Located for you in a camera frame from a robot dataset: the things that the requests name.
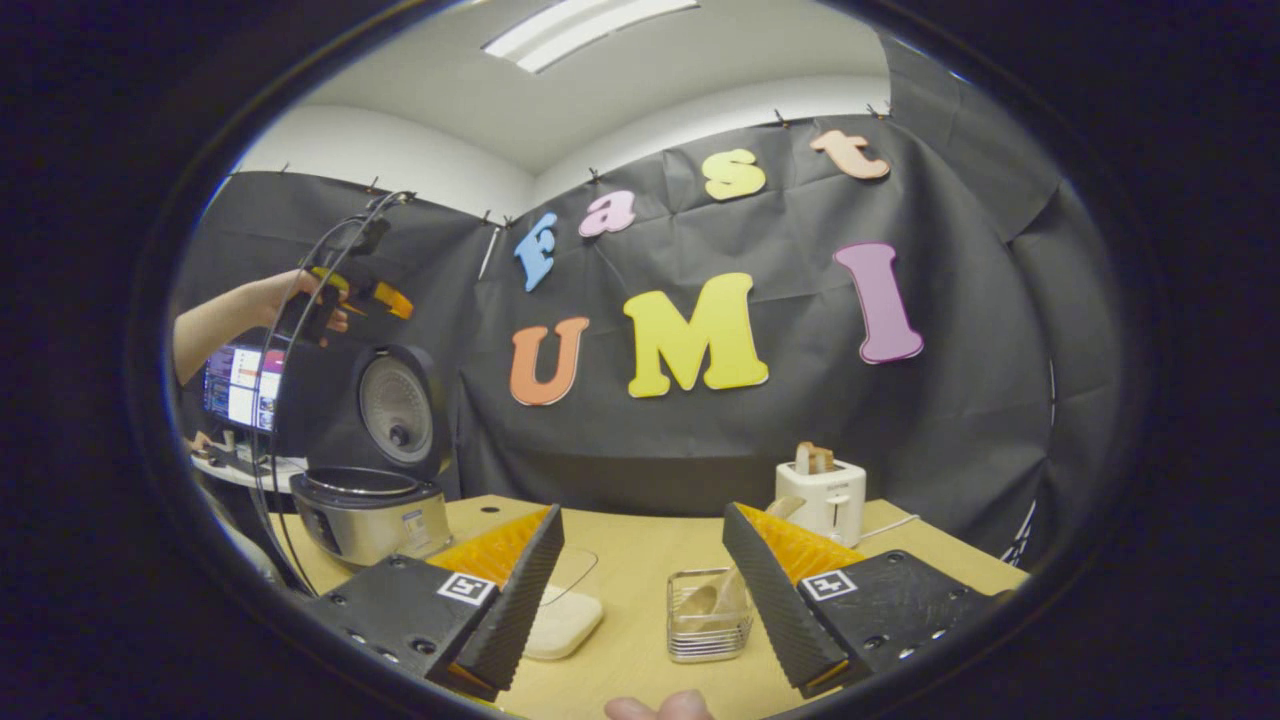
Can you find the ceiling light panel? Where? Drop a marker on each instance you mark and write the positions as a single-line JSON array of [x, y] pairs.
[[580, 30]]

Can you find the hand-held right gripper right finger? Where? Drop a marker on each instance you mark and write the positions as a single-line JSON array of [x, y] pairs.
[[775, 600]]

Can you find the clear plastic tray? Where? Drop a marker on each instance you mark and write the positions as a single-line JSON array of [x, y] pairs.
[[575, 570]]

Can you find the white rice heap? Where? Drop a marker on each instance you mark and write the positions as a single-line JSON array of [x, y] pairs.
[[565, 625]]

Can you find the white toaster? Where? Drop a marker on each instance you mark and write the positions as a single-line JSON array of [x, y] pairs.
[[825, 500]]

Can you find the wooden spoon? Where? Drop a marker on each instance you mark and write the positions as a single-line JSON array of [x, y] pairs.
[[700, 600]]

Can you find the white side desk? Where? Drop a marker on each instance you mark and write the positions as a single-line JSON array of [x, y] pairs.
[[260, 472]]

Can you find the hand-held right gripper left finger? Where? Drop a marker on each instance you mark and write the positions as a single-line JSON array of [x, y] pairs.
[[520, 600]]

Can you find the silver black rice cooker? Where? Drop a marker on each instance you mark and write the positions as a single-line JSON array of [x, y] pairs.
[[370, 520]]

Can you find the computer monitor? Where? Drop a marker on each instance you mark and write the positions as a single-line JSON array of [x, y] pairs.
[[240, 390]]

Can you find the toasted bread slice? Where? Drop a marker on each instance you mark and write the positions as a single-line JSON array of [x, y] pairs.
[[815, 458]]

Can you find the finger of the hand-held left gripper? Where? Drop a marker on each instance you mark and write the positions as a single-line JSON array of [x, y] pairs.
[[390, 300]]

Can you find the clear chopstick holder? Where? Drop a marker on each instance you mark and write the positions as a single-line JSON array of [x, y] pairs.
[[710, 645]]

